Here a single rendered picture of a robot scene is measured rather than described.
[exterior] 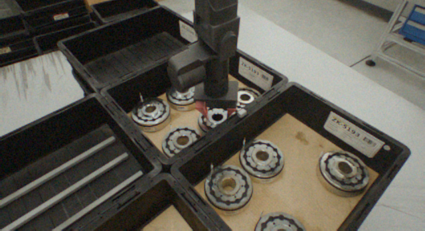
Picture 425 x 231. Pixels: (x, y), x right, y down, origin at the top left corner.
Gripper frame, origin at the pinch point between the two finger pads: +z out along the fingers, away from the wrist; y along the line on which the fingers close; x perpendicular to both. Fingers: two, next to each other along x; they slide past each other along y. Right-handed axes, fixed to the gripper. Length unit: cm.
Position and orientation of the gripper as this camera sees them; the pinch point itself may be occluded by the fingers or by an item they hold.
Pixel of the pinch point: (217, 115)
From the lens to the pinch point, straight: 66.5
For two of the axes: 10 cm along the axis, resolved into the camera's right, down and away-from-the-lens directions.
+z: 0.4, 6.7, 7.5
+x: 0.8, -7.5, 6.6
